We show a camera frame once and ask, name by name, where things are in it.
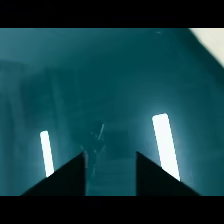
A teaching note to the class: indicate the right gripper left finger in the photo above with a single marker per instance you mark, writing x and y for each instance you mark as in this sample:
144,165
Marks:
65,181

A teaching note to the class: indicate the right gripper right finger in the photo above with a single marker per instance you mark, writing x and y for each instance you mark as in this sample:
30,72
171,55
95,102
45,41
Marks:
156,181

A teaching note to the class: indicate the cream white shirt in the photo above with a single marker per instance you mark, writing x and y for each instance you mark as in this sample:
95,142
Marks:
211,41

